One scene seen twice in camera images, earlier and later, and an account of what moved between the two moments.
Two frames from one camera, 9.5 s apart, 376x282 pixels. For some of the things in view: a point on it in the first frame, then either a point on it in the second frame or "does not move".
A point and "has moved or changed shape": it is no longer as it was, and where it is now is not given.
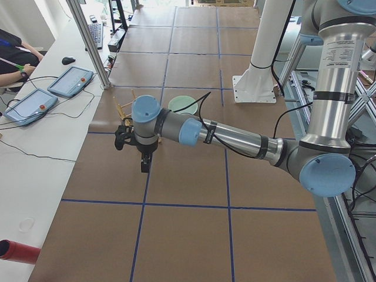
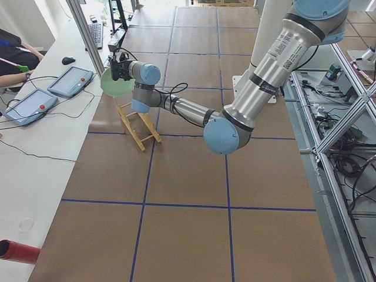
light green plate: (178, 102) has moved or changed shape
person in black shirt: (17, 59) does not move
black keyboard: (96, 32) does not move
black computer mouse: (67, 60) does not move
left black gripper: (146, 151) -> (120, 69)
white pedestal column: (257, 84) does not move
